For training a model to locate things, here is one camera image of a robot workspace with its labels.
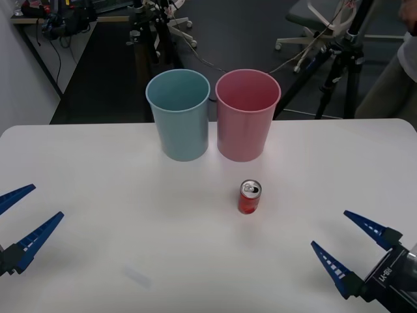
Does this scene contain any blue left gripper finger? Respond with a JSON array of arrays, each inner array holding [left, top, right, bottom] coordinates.
[[0, 211, 65, 277], [0, 183, 36, 216]]

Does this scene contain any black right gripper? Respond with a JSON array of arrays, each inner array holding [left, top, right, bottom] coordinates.
[[310, 210, 417, 313]]

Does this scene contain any red drink can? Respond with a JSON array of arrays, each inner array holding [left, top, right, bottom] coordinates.
[[239, 178, 263, 216]]

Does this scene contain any wooden edged desk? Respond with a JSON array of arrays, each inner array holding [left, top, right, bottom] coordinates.
[[9, 12, 131, 96]]

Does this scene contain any pink plastic bin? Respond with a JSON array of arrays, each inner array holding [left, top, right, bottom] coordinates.
[[214, 68, 282, 163]]

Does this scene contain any person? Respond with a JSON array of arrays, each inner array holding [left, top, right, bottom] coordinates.
[[354, 0, 417, 120]]

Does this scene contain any pale blue plastic bin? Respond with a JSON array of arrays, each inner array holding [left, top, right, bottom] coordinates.
[[145, 68, 210, 162]]

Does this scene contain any large black tripod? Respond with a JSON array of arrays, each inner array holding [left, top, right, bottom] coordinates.
[[276, 0, 379, 120]]

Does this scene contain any black tripod stand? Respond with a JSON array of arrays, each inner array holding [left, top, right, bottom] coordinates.
[[126, 0, 184, 71]]

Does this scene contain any grey office chair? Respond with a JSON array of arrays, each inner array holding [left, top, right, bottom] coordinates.
[[275, 0, 405, 73]]

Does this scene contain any white chair base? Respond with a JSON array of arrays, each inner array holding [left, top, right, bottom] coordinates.
[[167, 18, 198, 49]]

